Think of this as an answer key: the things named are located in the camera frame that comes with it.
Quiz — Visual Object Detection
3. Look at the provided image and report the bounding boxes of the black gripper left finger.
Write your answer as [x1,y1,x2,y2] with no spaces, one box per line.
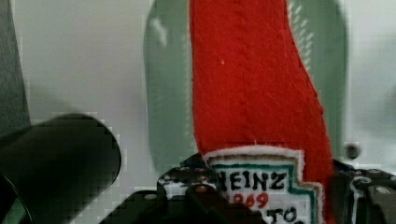
[100,154,264,224]

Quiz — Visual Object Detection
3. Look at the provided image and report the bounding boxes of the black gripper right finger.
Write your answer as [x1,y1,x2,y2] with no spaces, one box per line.
[331,160,396,224]

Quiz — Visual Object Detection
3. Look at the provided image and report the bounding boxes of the red plush ketchup bottle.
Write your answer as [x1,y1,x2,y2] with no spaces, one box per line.
[190,0,336,224]

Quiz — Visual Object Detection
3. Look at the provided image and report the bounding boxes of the green perforated strainer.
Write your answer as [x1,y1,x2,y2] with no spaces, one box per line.
[144,0,348,173]

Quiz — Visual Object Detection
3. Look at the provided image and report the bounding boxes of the black cylinder camera mount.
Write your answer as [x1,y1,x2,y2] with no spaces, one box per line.
[0,114,121,224]

